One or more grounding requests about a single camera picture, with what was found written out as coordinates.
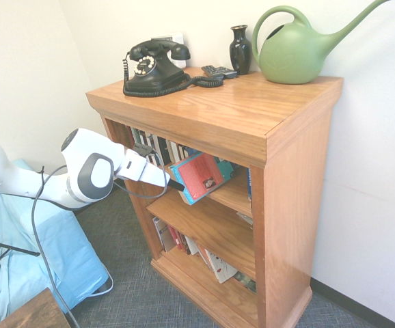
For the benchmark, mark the wooden bookshelf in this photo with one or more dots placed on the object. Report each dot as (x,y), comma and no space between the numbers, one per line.
(286,171)

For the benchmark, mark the black ceramic vase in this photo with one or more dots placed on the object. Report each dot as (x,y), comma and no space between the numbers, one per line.
(240,54)

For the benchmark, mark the dark wooden table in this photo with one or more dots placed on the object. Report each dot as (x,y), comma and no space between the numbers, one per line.
(37,312)

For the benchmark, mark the white book with black figures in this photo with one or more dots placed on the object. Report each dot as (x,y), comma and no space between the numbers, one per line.
(221,266)

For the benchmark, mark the grey white paperback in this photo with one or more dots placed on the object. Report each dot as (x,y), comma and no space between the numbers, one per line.
(160,234)

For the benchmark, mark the dark green red large book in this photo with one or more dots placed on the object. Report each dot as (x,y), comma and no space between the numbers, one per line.
(245,283)

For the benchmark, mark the white paperback book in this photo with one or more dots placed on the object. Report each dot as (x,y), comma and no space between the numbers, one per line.
(174,152)

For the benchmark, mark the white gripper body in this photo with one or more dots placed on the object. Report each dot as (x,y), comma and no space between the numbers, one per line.
(139,167)

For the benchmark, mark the dark green spine book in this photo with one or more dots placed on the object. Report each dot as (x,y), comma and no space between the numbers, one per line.
(139,136)

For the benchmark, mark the loose printed papers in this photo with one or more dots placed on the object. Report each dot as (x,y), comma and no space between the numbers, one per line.
(245,218)

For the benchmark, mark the white slim paperback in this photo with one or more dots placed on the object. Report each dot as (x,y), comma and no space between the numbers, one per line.
(191,246)

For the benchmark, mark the dark blue spine book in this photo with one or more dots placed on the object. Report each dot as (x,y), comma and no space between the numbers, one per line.
(164,150)

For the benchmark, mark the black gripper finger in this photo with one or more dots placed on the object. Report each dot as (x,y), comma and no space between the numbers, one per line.
(177,187)

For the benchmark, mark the light blue covered couch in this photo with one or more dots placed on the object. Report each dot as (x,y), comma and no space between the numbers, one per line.
(71,246)

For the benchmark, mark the black vintage telephone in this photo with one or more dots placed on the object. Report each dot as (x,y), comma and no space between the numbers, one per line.
(156,80)

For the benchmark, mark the black camera tripod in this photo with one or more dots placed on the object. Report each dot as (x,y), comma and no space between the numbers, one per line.
(16,249)

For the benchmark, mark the red and teal paperback book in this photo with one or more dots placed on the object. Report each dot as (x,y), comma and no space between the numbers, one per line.
(197,177)

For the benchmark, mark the black remote control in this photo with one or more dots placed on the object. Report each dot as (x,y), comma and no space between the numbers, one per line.
(229,72)
(211,71)

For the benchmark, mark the white square alarm clock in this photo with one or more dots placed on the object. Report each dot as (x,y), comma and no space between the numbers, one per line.
(178,37)

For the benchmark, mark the green plastic watering can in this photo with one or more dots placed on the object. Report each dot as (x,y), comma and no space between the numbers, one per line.
(293,58)

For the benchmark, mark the blue Thailand travel book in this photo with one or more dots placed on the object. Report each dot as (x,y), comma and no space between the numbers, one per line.
(249,186)

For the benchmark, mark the red and white paperback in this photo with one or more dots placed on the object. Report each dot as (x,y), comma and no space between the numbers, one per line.
(178,241)

